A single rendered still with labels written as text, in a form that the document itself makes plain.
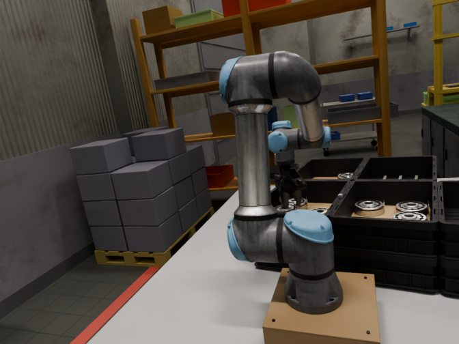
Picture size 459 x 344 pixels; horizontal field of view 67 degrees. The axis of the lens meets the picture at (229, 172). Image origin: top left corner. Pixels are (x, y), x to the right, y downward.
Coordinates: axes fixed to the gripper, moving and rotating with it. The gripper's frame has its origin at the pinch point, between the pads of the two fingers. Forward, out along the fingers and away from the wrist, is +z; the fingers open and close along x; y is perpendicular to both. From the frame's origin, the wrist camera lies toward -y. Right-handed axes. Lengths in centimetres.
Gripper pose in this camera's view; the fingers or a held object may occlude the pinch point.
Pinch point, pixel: (293, 209)
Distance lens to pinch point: 142.0
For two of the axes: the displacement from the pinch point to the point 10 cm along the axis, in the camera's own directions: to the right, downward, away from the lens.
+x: -9.4, 2.0, -2.6
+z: 1.5, 9.6, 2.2
